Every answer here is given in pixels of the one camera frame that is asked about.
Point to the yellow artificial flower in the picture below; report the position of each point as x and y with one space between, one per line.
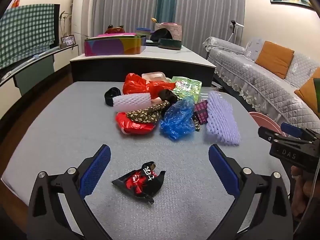
154 20

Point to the white plastic container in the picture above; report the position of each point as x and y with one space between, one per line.
155 76

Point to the white standing air conditioner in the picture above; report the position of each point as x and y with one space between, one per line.
80 17

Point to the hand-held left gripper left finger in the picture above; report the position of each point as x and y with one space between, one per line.
96 172

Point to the brown floral wrapper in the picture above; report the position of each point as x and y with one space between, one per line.
145 115

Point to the dark coffee table white top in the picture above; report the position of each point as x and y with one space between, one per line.
150 67

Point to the green checked cloth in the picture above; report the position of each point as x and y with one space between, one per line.
25 32

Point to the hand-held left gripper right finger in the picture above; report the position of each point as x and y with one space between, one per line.
223 172

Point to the television cabinet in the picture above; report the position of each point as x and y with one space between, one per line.
32 73

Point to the small photo frame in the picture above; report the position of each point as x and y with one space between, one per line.
68 40

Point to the teal curtain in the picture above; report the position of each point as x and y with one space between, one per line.
167 0

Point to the person's right hand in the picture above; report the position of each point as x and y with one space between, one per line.
297 195

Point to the black fabric band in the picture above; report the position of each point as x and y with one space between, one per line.
111 96

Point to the grey rod with blue joint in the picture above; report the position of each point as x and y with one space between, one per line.
25 62

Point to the purple foam net sheet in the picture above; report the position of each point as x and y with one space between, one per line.
221 120

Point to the magenta paper sheet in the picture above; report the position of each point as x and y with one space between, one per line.
115 35

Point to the grey padded table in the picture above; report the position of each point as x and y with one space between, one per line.
75 130

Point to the magenta patterned wrapper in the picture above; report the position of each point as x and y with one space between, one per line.
201 113

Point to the black and red snack wrapper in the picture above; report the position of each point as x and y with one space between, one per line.
140 182

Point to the green round tin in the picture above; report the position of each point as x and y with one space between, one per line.
170 44

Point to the red plastic bag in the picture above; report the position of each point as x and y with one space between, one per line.
135 85
132 127

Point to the green snack packet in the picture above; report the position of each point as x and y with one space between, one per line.
187 87

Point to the colourful rectangular box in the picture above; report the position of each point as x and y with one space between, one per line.
112 46

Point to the potted plant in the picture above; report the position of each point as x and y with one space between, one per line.
63 22

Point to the blue plastic bag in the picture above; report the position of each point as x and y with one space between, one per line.
175 122

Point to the grey curtain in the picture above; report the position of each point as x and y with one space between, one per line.
125 5
207 10

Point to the stack of pastel bowls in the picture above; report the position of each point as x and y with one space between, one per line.
143 31

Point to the dark brown wrapper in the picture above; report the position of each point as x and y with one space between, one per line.
166 95

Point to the grey quilted sofa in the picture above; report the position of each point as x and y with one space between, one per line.
250 72

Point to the black hat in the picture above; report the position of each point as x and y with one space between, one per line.
160 35

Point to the black television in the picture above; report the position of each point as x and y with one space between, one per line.
57 25

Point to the pink plastic bin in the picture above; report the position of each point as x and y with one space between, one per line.
262 120

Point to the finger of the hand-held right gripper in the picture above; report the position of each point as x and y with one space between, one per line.
266 133
291 130

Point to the white foam net sleeve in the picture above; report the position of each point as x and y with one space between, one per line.
132 101

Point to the orange cushion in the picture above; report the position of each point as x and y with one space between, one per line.
308 95
273 58

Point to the red teapot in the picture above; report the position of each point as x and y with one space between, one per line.
113 29

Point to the pink fabric basket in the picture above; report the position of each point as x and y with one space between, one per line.
175 30

